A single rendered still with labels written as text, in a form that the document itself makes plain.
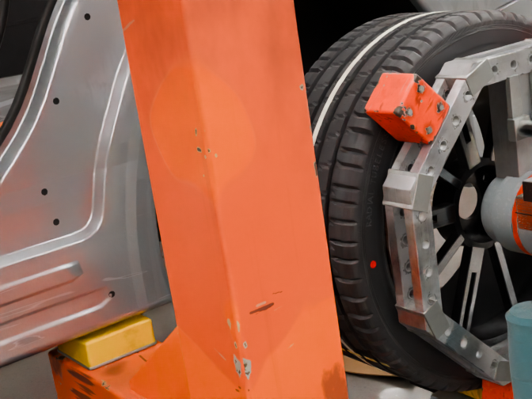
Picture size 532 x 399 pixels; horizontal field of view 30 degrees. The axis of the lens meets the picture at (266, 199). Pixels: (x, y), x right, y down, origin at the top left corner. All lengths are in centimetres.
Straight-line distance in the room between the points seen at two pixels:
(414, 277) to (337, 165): 21
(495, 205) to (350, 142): 28
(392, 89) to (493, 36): 29
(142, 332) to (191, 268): 52
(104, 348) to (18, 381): 184
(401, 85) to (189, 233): 41
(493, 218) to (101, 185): 65
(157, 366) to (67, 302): 25
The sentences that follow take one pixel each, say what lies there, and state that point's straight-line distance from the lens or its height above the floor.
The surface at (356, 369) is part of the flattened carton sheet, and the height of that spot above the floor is 1.
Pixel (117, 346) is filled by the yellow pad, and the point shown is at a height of 70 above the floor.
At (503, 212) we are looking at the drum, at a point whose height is 87.
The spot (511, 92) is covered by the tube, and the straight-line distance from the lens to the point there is 161.
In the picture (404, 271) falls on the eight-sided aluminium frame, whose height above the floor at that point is 82.
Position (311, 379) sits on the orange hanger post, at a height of 78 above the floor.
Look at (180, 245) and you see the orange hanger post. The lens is 129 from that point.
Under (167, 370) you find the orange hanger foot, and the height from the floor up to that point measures 75.
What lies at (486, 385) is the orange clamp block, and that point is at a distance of 178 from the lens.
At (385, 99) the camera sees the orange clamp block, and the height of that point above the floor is 110.
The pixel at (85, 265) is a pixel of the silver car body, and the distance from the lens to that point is 170.
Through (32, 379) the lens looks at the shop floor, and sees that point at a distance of 357.
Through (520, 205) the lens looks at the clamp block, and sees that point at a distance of 144.
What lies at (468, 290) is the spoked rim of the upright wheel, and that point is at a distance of 176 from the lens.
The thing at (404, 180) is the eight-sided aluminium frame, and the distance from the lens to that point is 149.
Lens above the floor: 136
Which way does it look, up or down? 15 degrees down
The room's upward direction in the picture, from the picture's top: 9 degrees counter-clockwise
